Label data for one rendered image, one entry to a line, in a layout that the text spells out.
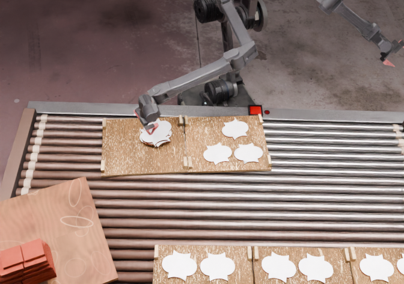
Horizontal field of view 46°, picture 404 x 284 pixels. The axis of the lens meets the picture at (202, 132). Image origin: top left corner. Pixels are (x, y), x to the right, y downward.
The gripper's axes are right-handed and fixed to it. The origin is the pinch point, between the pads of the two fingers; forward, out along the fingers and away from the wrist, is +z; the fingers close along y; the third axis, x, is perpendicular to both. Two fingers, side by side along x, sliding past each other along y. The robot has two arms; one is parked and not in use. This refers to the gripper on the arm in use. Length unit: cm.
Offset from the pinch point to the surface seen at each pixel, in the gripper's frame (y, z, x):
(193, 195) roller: 36.9, 13.9, 5.6
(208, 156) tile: 22.6, 11.5, 22.4
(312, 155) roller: 45, 15, 71
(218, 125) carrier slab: 7.0, 12.6, 37.6
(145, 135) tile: -0.5, 7.2, -0.7
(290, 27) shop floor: -131, 109, 212
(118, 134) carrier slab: -11.0, 12.1, -10.6
